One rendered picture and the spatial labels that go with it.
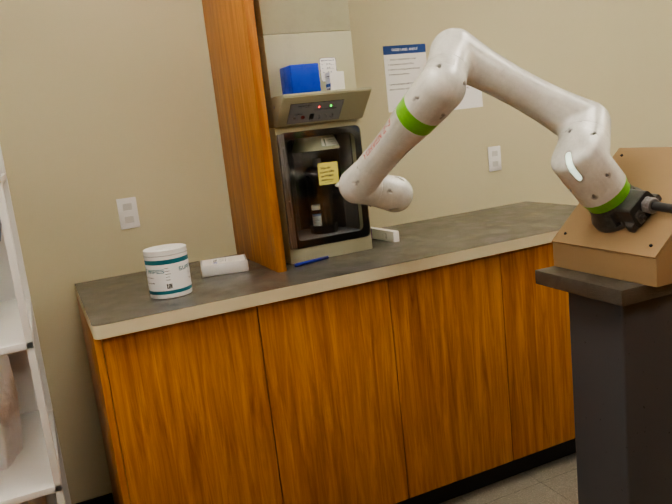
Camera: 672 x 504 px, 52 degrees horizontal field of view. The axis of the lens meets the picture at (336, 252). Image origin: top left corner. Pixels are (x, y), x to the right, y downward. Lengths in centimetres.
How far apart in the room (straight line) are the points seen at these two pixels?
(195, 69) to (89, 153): 50
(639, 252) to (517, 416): 107
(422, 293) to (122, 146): 121
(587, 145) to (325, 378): 106
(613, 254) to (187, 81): 165
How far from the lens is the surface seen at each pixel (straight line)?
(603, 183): 183
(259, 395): 216
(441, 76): 171
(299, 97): 226
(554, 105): 191
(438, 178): 314
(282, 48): 238
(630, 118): 389
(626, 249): 185
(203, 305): 200
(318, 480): 234
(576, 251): 196
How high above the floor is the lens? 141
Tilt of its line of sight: 11 degrees down
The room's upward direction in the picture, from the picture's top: 6 degrees counter-clockwise
